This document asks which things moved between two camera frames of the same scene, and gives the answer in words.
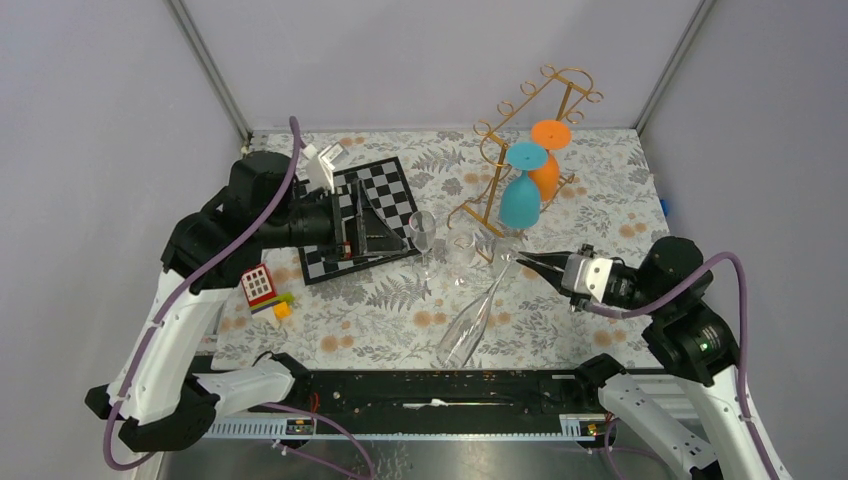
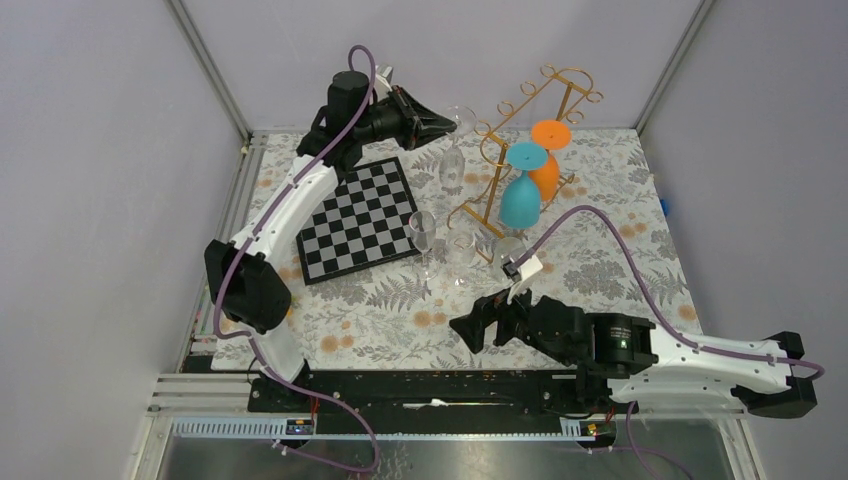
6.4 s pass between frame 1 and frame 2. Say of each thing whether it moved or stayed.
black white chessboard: stayed
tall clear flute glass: stayed
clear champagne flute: moved
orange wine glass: stayed
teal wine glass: stayed
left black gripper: moved
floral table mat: stayed
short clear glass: stayed
